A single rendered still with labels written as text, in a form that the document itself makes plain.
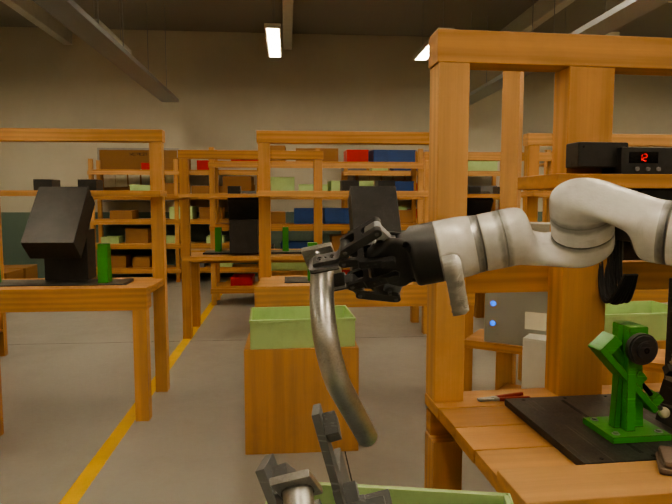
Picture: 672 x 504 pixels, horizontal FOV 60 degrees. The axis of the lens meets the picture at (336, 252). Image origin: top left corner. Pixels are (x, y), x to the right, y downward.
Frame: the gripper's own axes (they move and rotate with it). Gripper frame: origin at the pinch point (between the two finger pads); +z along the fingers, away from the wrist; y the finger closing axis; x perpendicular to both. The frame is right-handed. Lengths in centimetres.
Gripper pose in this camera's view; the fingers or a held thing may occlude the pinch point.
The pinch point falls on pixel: (327, 273)
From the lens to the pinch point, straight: 73.9
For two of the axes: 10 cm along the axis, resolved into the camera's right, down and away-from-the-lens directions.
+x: 0.2, 6.9, -7.2
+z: -9.7, 2.0, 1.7
